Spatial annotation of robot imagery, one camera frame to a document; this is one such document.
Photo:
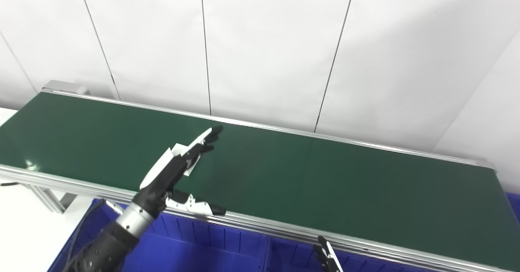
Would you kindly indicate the white square part round hole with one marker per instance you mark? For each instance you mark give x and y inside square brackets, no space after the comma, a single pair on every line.
[193,166]

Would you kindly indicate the green conveyor belt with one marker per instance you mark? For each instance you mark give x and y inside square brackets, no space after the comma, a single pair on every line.
[325,182]
[264,222]

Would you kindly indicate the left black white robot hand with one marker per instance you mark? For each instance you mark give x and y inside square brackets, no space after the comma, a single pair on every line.
[166,176]

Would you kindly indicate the blue plastic bin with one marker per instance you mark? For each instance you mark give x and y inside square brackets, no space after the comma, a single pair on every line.
[515,207]
[195,247]
[365,264]

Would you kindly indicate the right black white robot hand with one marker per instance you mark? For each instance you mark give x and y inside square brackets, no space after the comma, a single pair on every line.
[327,257]

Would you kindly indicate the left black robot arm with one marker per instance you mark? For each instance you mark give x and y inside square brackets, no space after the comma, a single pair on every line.
[113,237]

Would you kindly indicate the aluminium conveyor leg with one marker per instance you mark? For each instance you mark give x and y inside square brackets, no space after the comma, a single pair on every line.
[48,196]

